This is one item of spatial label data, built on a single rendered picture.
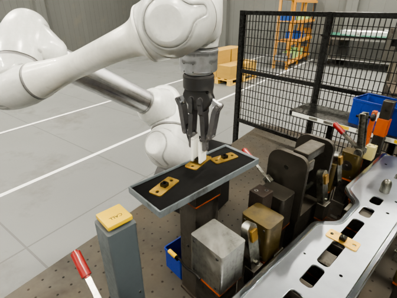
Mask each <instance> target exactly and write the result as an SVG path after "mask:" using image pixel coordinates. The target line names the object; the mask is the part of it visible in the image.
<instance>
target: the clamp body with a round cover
mask: <svg viewBox="0 0 397 298"><path fill-rule="evenodd" d="M283 220H284V217H283V216H282V215H281V214H279V213H277V212H275V211H274V210H272V209H270V208H268V207H266V206H264V205H263V204H261V203H255V204H254V205H252V206H251V207H249V208H248V209H247V210H245V211H243V216H242V224H243V223H244V222H245V221H250V222H253V223H255V224H256V226H257V229H258V244H259V256H260V262H261V263H262V264H263V268H264V266H266V265H267V263H269V262H270V260H272V259H273V258H274V254H275V253H276V252H277V251H278V250H279V242H280V237H281V231H282V224H283ZM244 270H245V262H244V256H243V268H242V276H241V278H240V279H239V280H238V281H237V290H236V293H237V292H238V291H239V290H240V289H241V288H242V287H243V286H244V285H245V284H244V283H243V277H244Z"/></svg>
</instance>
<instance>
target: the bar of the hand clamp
mask: <svg viewBox="0 0 397 298"><path fill-rule="evenodd" d="M356 117H358V118H359V126H358V133H357V146H356V149H360V150H362V151H363V155H364V154H365V148H366V137H367V126H368V120H369V118H370V120H371V121H375V120H376V114H372V115H371V116H370V115H369V112H362V113H360V114H358V115H356Z"/></svg>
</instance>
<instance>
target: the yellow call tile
mask: <svg viewBox="0 0 397 298"><path fill-rule="evenodd" d="M96 218H97V219H98V221H99V222H100V223H101V224H102V225H103V226H104V227H105V228H106V229H107V230H108V231H111V230H113V229H115V228H117V227H119V226H121V225H123V224H125V223H127V222H129V221H130V220H132V219H133V218H132V215H131V214H130V213H129V212H128V211H127V210H126V209H125V208H124V207H123V206H121V205H120V204H117V205H115V206H113V207H111V208H109V209H107V210H104V211H103V212H100V213H98V214H96Z"/></svg>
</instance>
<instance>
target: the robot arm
mask: <svg viewBox="0 0 397 298"><path fill-rule="evenodd" d="M222 21H223V0H140V1H139V2H138V3H137V4H135V5H133V6H132V8H131V14H130V17H129V20H127V22H126V23H124V24H123V25H121V26H120V27H118V28H116V29H114V30H113V31H111V32H109V33H107V34H105V35H103V36H101V37H100V38H98V39H96V40H95V41H92V42H91V43H89V44H87V45H85V46H83V47H82V48H80V49H78V50H76V51H74V52H72V51H70V50H68V49H67V47H66V45H65V44H64V42H63V41H62V40H60V39H59V38H58V37H57V36H56V35H55V34H54V33H53V32H52V31H51V30H50V27H49V25H48V23H47V21H46V20H45V19H44V18H43V17H42V16H41V15H40V14H39V13H37V12H35V11H32V10H30V9H26V8H17V9H14V10H12V11H11V12H9V13H8V14H7V15H6V16H5V17H4V19H3V20H2V21H1V23H0V109H1V110H7V111H11V110H17V109H23V108H27V107H29V106H33V105H35V104H38V103H39V102H41V101H43V100H45V99H47V98H49V97H51V96H52V95H54V94H55V93H56V92H58V91H59V90H60V89H62V88H64V87H65V86H67V85H69V84H70V83H71V84H74V85H76V86H78V87H80V88H83V89H86V90H88V91H90V92H92V93H95V94H97V95H99V96H102V97H104V98H106V99H108V100H111V101H113V102H116V103H118V104H120V105H123V106H125V107H127V108H129V109H132V110H134V111H137V113H138V116H139V117H140V118H141V119H142V120H143V121H144V122H145V123H146V124H147V125H148V126H150V127H151V132H150V133H149V134H148V136H147V137H146V139H145V143H144V149H145V153H146V155H147V157H148V158H149V160H150V161H151V162H152V163H153V164H155V165H156V166H157V167H159V168H161V169H163V170H164V171H165V170H167V169H170V168H172V167H174V166H177V165H179V164H181V163H183V162H185V161H188V160H191V161H194V159H195V158H196V157H198V163H199V164H201V163H202V162H203V161H205V160H206V153H207V152H208V151H207V150H208V149H209V140H211V139H212V138H214V137H215V136H216V131H217V125H218V121H219V115H220V111H221V110H222V108H223V106H224V104H223V103H222V102H221V103H219V102H218V101H217V100H215V97H214V93H213V89H214V74H213V73H214V72H216V71H217V62H218V52H219V49H218V45H219V38H220V35H221V32H222ZM140 56H144V57H147V58H149V59H150V60H152V61H154V62H158V61H163V60H170V59H178V58H179V59H180V70H181V71H182V72H184V74H183V88H184V92H183V95H180V94H179V92H178V91H177V90H176V89H175V88H174V87H172V86H169V85H159V86H157V87H155V88H150V89H147V90H146V89H144V88H142V87H140V86H138V85H136V84H134V83H132V82H130V81H128V80H126V79H124V78H122V77H120V76H118V75H116V74H115V73H113V72H111V71H109V70H107V69H105V67H108V66H110V65H112V64H115V63H118V62H120V61H124V60H127V59H131V58H134V57H140ZM187 104H188V108H187ZM211 104H212V107H211V109H212V112H211V115H210V122H209V106H210V105H211ZM197 115H199V118H200V136H201V138H200V139H199V135H198V134H197V133H198V132H197ZM196 134H197V135H196ZM187 135H188V138H187Z"/></svg>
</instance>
